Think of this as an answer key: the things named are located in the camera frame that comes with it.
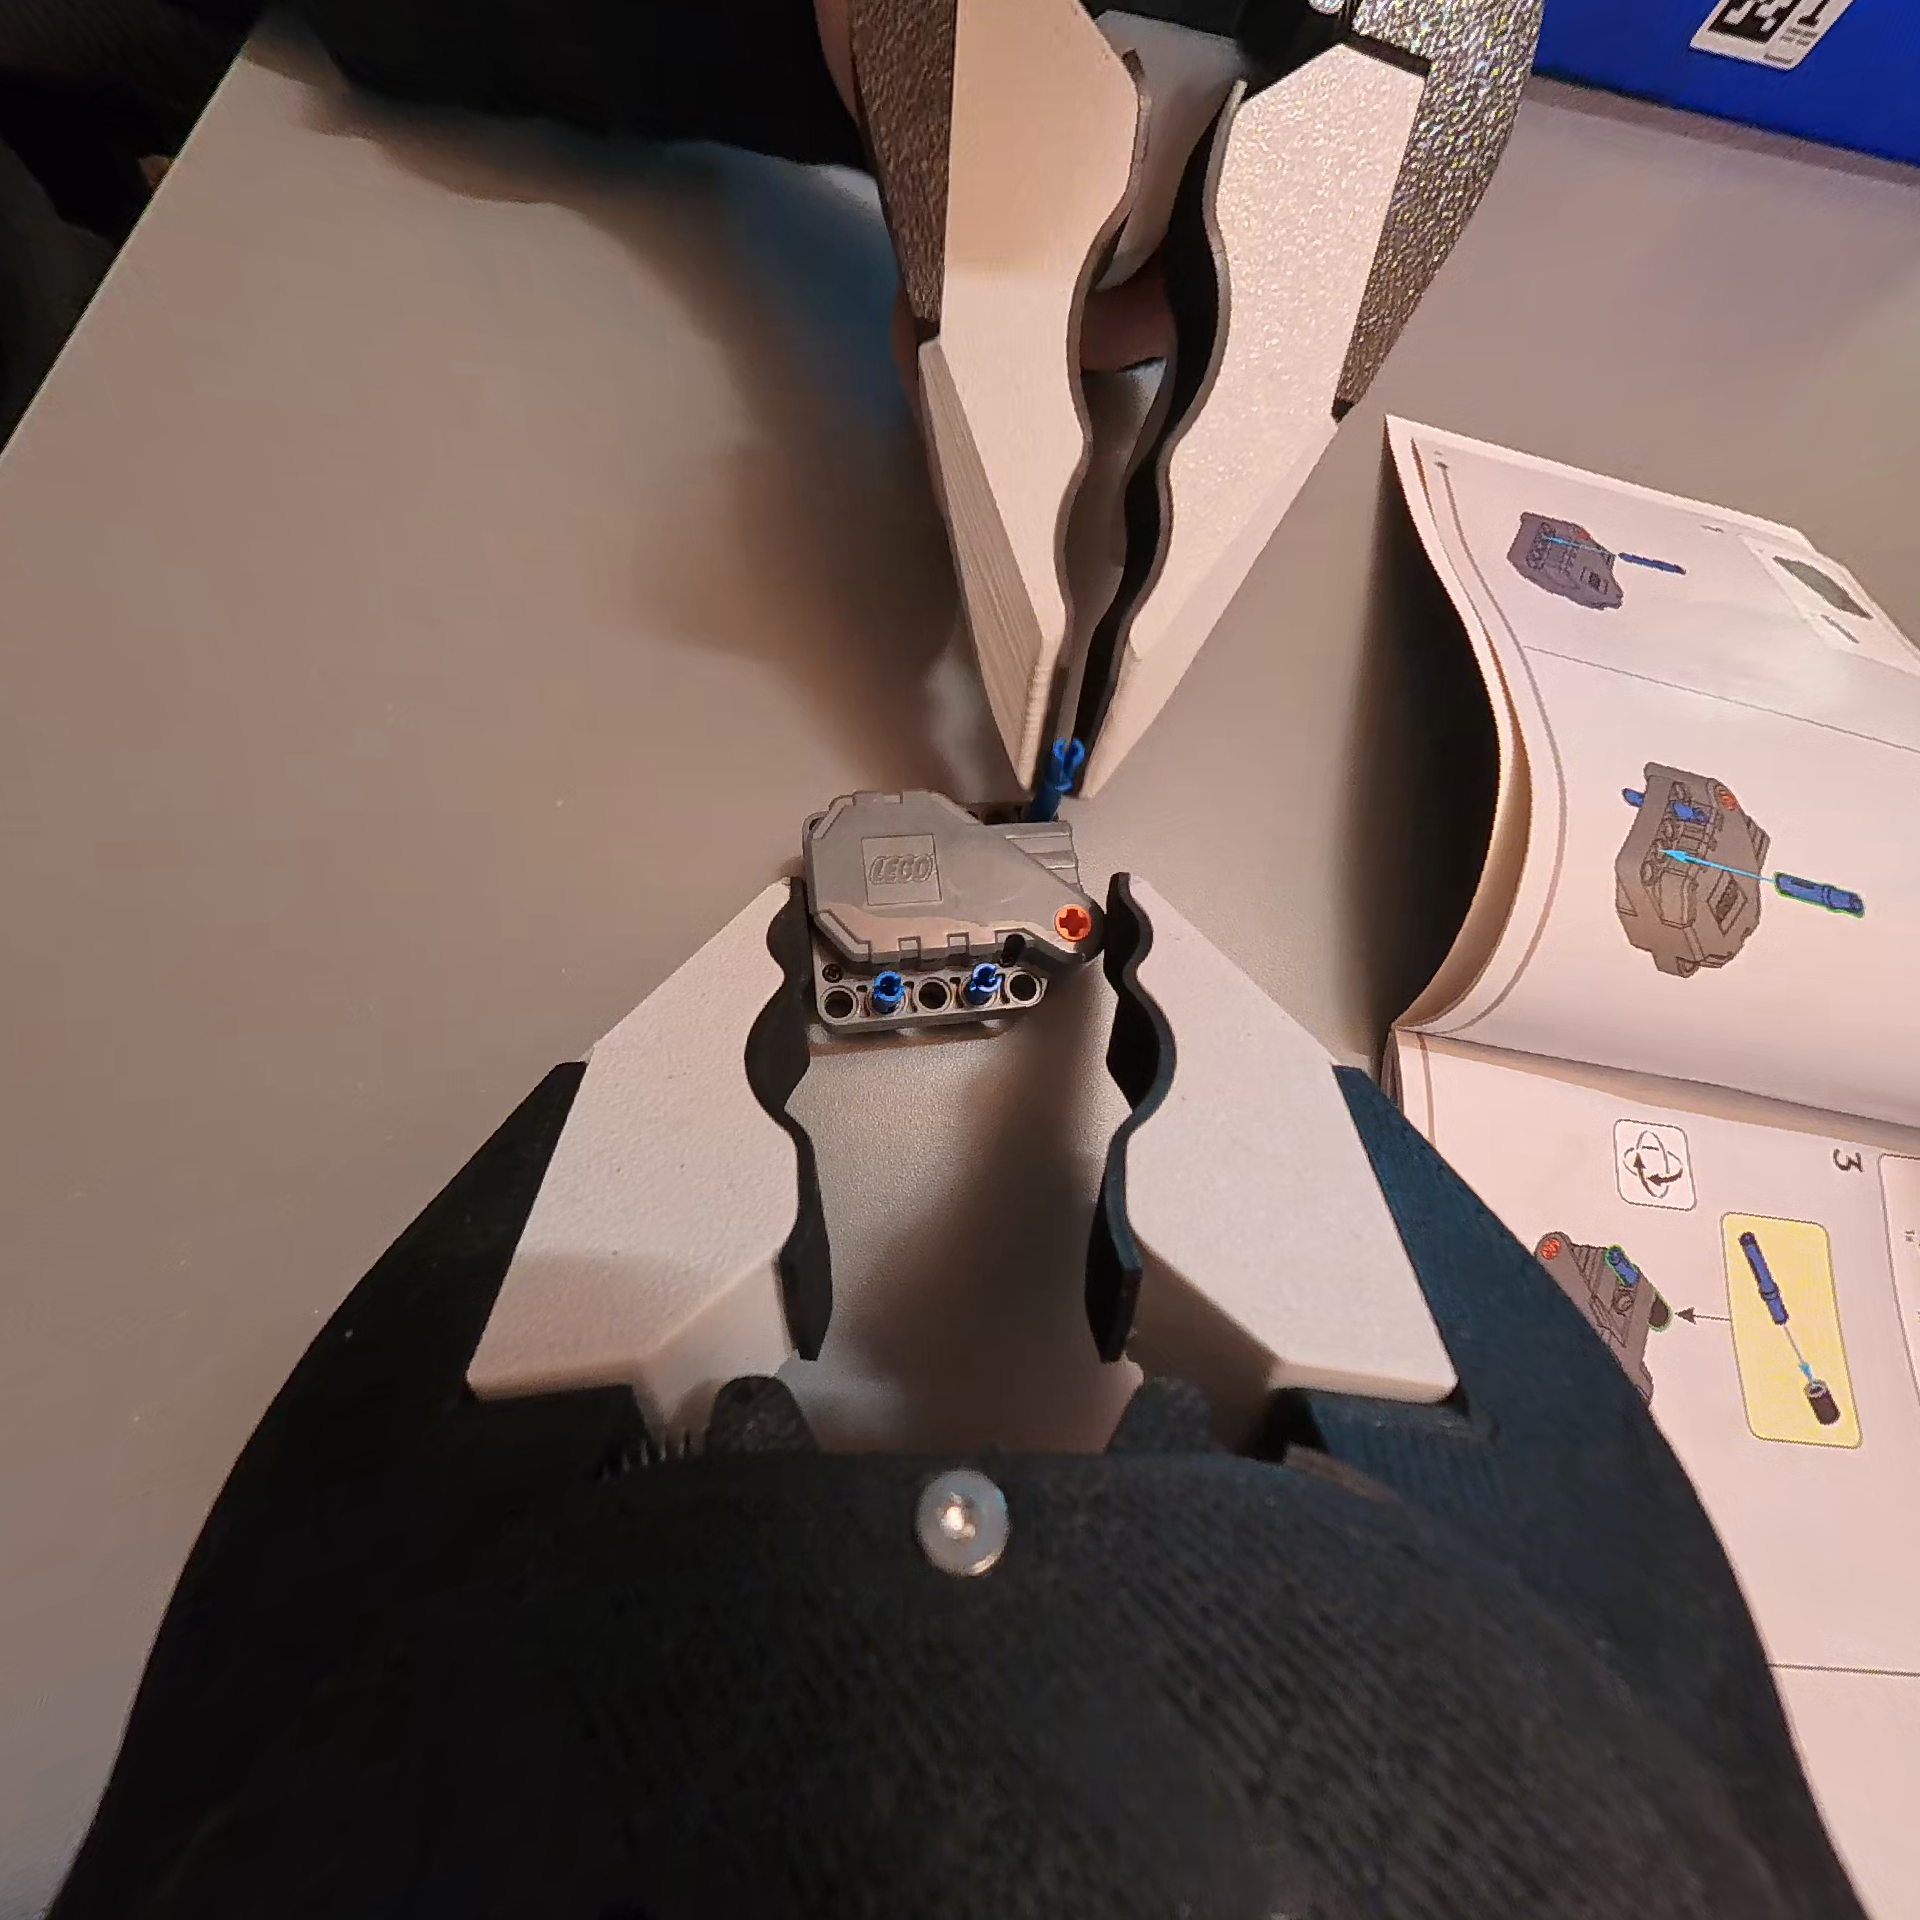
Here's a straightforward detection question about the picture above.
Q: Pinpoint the grey desk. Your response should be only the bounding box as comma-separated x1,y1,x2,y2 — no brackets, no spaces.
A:
0,15,1920,1920

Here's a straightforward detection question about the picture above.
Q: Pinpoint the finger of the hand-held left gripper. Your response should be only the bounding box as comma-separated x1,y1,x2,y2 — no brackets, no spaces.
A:
914,0,1144,768
1084,35,1431,797

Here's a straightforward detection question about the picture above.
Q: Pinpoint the grey toy motor block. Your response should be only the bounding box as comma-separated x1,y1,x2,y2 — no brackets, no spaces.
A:
802,785,1105,1047

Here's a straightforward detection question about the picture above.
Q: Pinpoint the open instruction booklet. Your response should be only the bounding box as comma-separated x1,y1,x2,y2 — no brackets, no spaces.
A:
1380,410,1920,1920

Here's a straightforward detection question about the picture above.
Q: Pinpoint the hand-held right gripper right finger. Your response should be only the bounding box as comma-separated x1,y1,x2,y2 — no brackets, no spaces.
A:
1100,872,1460,1453

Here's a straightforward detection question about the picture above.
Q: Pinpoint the person's left hand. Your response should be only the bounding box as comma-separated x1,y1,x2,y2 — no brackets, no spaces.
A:
1086,270,1180,375

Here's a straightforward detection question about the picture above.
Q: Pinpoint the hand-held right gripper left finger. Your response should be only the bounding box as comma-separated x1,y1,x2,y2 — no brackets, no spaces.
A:
464,872,831,1448

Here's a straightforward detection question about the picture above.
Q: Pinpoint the blue container with white label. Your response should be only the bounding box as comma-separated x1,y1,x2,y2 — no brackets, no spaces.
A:
1526,0,1920,168

